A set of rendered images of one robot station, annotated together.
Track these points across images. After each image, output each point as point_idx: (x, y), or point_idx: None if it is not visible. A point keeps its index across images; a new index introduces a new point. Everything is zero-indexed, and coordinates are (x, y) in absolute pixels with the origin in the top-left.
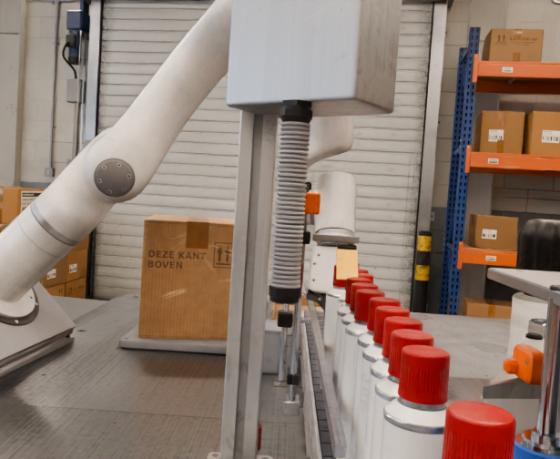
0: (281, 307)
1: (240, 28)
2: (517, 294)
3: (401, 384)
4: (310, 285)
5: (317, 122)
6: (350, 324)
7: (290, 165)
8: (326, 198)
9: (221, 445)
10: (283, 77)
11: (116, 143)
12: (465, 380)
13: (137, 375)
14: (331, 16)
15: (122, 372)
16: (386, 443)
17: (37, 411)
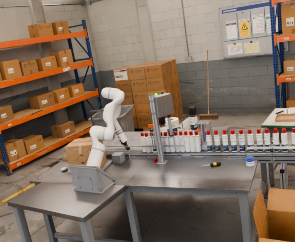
0: None
1: (159, 108)
2: (160, 127)
3: (196, 134)
4: (123, 141)
5: (118, 111)
6: (170, 136)
7: (171, 121)
8: (116, 124)
9: (162, 159)
10: (166, 112)
11: (113, 129)
12: None
13: (119, 171)
14: (170, 105)
15: (117, 172)
16: (196, 138)
17: (134, 176)
